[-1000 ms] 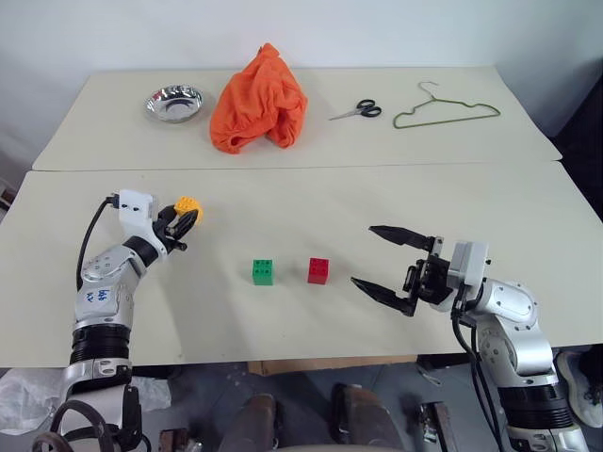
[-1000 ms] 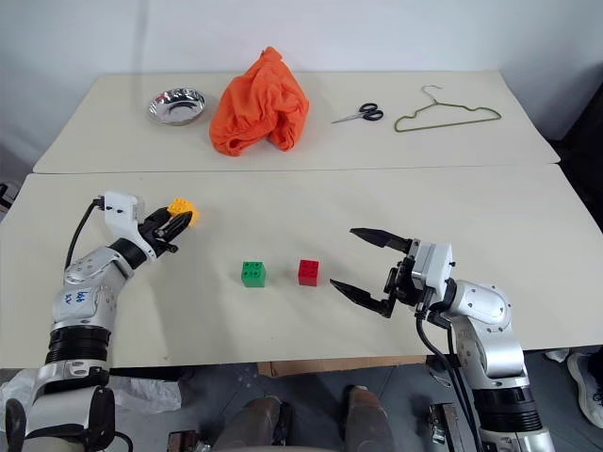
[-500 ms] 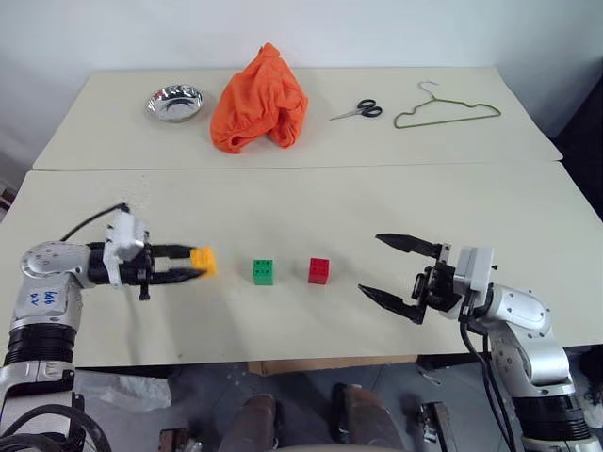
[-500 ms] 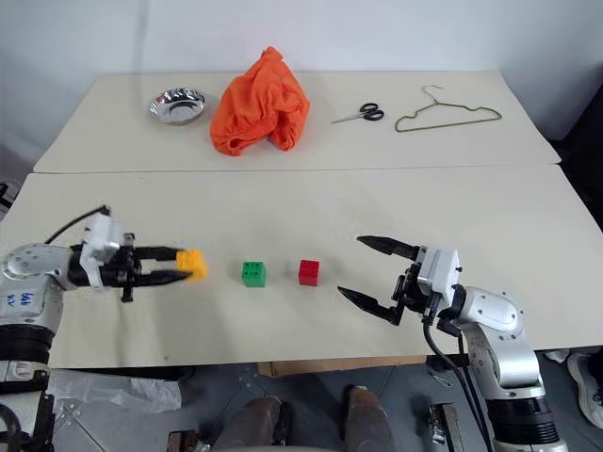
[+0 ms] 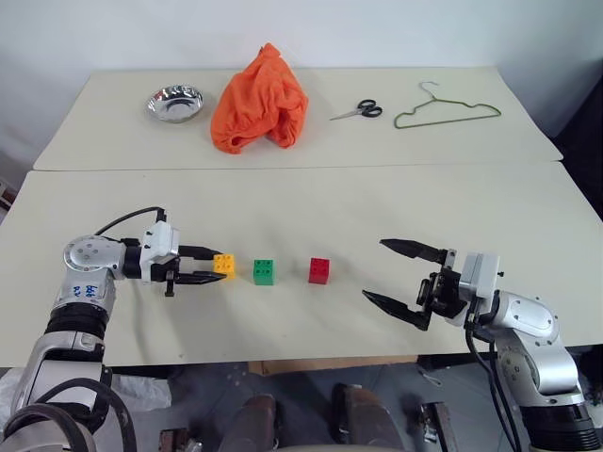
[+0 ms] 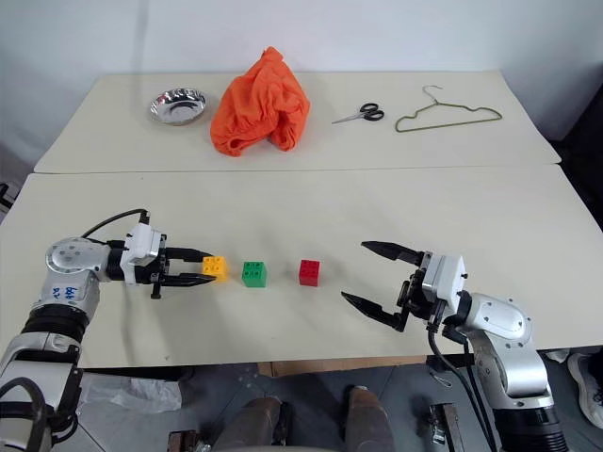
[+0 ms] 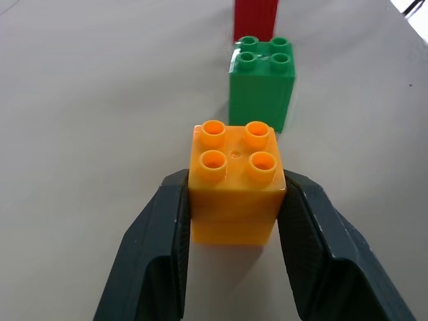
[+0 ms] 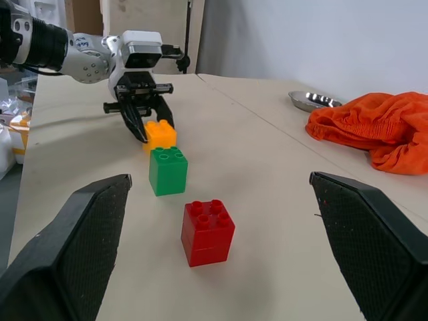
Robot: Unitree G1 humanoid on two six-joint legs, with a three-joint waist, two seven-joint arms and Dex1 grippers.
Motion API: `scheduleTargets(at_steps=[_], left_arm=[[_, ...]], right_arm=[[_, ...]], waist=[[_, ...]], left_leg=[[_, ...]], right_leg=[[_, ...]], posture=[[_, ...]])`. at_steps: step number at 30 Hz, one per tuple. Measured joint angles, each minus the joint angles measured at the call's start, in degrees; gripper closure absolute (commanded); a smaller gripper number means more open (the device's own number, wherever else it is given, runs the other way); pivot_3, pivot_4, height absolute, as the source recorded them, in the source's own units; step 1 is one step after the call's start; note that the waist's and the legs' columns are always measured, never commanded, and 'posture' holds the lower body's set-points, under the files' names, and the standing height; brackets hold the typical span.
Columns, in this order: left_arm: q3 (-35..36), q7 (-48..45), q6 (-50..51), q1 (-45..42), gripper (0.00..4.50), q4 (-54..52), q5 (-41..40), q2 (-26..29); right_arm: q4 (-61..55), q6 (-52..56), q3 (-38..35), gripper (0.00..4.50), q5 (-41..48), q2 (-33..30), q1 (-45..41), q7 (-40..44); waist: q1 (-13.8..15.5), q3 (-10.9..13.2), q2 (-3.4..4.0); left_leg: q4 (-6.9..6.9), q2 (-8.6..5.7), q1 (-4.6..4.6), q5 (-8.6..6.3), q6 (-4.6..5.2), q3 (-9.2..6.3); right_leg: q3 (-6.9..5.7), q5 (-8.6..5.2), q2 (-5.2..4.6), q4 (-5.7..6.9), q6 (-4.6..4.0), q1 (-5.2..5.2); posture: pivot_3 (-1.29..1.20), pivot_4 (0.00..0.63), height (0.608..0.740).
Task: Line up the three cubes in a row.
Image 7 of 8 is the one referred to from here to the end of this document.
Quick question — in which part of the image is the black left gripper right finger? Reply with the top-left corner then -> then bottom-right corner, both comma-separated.
276,169 -> 417,321

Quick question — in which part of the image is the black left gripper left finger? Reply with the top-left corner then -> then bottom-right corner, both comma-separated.
92,169 -> 192,321

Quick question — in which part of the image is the orange studded building block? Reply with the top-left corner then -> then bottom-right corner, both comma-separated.
187,120 -> 288,247

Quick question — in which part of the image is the green studded building block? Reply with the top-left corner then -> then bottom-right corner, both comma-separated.
227,35 -> 297,134

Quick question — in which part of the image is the red building block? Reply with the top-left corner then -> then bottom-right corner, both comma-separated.
233,0 -> 279,43

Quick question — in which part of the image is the black cable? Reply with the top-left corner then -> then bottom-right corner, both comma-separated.
399,0 -> 428,17

